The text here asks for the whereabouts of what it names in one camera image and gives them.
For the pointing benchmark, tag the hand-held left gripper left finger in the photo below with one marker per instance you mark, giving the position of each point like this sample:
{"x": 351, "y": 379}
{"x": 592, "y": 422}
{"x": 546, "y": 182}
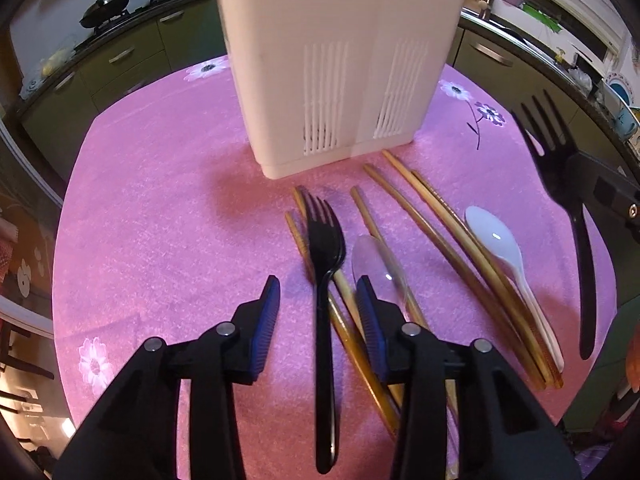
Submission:
{"x": 265, "y": 330}

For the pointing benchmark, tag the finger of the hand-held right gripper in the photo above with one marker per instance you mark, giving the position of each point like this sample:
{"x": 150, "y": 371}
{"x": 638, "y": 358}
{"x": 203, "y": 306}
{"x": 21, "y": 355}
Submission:
{"x": 605, "y": 185}

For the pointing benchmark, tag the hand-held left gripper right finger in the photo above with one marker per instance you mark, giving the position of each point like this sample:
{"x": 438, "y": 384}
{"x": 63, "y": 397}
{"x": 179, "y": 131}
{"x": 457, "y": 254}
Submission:
{"x": 370, "y": 330}

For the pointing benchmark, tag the black plastic fork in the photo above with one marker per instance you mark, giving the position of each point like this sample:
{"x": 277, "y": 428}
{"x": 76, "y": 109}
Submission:
{"x": 325, "y": 360}
{"x": 585, "y": 285}

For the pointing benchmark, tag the white plastic utensil holder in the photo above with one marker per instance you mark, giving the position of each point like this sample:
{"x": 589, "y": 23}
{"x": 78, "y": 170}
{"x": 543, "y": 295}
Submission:
{"x": 280, "y": 60}

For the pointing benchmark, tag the clear plastic spoon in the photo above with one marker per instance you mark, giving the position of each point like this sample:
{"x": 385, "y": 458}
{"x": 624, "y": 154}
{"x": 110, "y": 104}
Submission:
{"x": 370, "y": 260}
{"x": 365, "y": 212}

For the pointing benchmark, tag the white blue-rimmed bowl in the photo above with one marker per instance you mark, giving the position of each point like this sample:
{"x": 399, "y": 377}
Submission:
{"x": 620, "y": 95}

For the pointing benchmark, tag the clear plastic bag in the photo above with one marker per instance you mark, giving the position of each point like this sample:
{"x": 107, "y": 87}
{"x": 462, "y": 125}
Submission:
{"x": 582, "y": 77}

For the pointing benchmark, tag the white plastic spoon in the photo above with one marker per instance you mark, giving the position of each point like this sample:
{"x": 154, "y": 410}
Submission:
{"x": 492, "y": 235}

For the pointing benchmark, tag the dark kitchen countertop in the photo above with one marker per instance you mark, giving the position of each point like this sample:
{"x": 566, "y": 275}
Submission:
{"x": 530, "y": 55}

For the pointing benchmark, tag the pink floral tablecloth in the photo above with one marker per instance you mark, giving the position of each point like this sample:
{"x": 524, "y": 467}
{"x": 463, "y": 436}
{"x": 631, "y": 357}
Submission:
{"x": 175, "y": 200}

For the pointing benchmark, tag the green plastic basket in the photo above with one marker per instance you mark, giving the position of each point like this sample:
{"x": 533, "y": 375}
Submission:
{"x": 542, "y": 17}

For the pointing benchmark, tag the black chair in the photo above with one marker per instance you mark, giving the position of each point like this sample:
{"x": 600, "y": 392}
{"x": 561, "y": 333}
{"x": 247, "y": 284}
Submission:
{"x": 20, "y": 355}

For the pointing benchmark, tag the printed glass sliding door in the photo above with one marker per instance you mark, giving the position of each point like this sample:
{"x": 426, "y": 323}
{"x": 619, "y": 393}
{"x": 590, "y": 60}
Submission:
{"x": 25, "y": 260}

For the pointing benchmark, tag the person's clothing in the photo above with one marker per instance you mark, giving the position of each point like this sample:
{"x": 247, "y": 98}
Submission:
{"x": 607, "y": 460}

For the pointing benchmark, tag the green base cabinets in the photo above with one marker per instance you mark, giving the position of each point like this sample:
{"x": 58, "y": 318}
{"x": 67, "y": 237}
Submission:
{"x": 125, "y": 60}

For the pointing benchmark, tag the yellow rag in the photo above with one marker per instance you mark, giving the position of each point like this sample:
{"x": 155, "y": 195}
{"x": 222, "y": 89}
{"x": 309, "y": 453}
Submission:
{"x": 52, "y": 62}

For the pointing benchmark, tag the gas stove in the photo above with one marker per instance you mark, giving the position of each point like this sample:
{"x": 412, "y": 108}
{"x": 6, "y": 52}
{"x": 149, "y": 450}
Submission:
{"x": 132, "y": 12}

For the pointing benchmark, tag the black wok with lid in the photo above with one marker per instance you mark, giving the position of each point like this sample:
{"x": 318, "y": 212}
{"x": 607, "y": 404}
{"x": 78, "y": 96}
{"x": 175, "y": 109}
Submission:
{"x": 105, "y": 7}

